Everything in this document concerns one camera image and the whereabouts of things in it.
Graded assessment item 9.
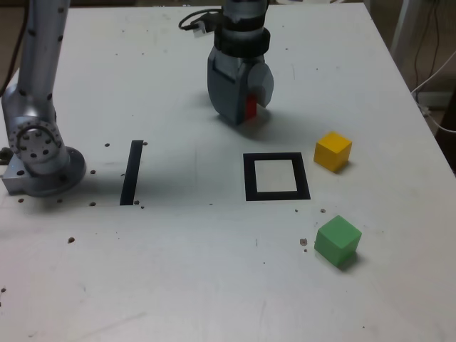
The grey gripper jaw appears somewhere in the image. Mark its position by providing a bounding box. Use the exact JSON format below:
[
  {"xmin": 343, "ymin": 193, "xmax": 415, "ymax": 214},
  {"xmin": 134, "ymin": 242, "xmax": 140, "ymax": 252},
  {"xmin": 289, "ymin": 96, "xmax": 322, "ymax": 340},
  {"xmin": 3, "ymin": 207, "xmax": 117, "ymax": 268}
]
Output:
[
  {"xmin": 247, "ymin": 60, "xmax": 275, "ymax": 108},
  {"xmin": 207, "ymin": 46, "xmax": 251, "ymax": 127}
]

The red cube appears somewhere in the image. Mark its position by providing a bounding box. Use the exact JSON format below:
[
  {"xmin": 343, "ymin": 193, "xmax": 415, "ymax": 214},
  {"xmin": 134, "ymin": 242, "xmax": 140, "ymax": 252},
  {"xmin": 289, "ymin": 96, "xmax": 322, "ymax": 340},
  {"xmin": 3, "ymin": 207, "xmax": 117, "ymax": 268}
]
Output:
[{"xmin": 245, "ymin": 91, "xmax": 259, "ymax": 120}]

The yellow cube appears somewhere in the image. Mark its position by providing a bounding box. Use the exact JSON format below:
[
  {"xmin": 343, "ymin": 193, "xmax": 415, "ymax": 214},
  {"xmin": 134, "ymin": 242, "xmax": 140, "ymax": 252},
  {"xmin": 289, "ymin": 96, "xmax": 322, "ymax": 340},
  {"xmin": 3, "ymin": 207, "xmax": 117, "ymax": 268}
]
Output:
[{"xmin": 313, "ymin": 130, "xmax": 353, "ymax": 173}]

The green cube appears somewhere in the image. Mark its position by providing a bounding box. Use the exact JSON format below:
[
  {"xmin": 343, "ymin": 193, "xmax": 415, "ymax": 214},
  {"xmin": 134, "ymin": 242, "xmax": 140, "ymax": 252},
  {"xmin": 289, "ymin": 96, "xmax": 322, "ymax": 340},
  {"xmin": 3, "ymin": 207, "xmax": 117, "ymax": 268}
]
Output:
[{"xmin": 313, "ymin": 214, "xmax": 363, "ymax": 269}]

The black tape square outline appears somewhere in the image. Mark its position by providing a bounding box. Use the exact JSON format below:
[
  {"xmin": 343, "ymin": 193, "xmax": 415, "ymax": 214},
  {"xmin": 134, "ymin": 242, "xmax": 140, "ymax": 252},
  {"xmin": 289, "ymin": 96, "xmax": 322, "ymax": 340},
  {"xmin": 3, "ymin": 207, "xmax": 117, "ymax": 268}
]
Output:
[{"xmin": 242, "ymin": 152, "xmax": 311, "ymax": 202}]

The black tape strip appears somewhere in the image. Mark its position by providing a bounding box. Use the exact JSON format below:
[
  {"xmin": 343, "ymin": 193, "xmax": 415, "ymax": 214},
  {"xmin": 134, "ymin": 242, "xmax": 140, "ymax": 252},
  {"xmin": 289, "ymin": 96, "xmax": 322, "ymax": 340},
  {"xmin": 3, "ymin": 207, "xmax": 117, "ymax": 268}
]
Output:
[{"xmin": 119, "ymin": 140, "xmax": 144, "ymax": 207}]

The black camera cable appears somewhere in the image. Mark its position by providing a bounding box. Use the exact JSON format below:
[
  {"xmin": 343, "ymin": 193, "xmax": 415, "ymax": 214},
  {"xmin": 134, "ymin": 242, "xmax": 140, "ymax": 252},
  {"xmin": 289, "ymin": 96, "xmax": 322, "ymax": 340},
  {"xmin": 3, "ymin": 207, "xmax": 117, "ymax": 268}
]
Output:
[{"xmin": 178, "ymin": 9, "xmax": 224, "ymax": 36}]

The white metal post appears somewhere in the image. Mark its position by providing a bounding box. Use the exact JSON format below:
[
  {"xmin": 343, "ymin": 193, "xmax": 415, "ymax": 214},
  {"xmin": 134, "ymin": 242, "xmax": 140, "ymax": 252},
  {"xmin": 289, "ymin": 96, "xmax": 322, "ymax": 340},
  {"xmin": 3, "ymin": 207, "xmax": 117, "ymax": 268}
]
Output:
[{"xmin": 390, "ymin": 0, "xmax": 423, "ymax": 65}]

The white cable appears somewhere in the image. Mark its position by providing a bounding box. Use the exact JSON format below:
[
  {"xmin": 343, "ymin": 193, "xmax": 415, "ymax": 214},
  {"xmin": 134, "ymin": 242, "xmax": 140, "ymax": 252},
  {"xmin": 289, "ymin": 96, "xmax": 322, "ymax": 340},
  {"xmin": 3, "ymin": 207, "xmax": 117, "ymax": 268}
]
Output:
[{"xmin": 411, "ymin": 49, "xmax": 456, "ymax": 133}]

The thin black hanging cable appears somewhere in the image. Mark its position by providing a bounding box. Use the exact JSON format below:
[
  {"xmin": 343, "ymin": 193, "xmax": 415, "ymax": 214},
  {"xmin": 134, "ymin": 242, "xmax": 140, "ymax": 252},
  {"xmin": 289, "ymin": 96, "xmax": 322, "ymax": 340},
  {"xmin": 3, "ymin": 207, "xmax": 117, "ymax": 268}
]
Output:
[{"xmin": 414, "ymin": 0, "xmax": 442, "ymax": 90}]

